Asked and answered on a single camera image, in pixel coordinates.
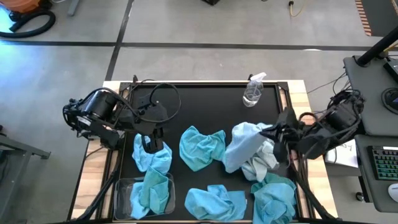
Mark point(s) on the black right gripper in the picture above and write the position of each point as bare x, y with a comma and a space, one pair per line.
289, 127

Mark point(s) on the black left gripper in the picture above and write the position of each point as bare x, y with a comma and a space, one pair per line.
152, 119

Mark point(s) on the teal microfiber towel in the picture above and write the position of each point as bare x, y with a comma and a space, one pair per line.
199, 149

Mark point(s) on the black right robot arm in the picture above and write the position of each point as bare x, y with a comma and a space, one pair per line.
339, 115

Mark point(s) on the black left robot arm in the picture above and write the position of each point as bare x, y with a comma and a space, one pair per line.
99, 105

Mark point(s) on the clear plastic spray bottle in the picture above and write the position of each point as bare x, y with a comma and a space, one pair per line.
251, 96

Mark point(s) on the black table mat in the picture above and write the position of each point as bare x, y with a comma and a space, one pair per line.
211, 102

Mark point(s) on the white paper sheet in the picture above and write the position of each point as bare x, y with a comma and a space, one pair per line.
345, 157

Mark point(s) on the gray desk top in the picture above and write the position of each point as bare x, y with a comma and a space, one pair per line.
363, 174
373, 93

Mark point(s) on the black caster wheel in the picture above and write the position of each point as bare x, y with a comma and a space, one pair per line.
359, 196

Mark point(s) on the backlit black keyboard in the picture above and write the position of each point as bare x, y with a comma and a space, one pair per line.
385, 163

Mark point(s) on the black round desk device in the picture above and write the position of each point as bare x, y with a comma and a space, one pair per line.
390, 99

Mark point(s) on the black pole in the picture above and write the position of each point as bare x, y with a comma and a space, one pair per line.
376, 48

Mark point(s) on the white computer mouse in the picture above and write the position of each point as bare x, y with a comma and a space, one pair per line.
394, 192

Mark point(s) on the black flat desk device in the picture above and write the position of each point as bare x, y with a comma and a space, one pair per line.
392, 70

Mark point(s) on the black box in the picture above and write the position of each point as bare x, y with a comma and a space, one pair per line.
211, 2

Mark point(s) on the gray metal side table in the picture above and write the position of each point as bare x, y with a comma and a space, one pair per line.
9, 186

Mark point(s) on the gray metal leg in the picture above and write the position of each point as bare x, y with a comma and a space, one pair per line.
74, 7

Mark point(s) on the dark rug with orange edge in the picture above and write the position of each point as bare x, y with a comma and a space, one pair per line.
382, 15

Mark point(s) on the orange shop vacuum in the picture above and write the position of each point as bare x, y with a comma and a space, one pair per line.
25, 4

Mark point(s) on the black diagonal frame strut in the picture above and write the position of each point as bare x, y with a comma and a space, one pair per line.
311, 196
99, 194

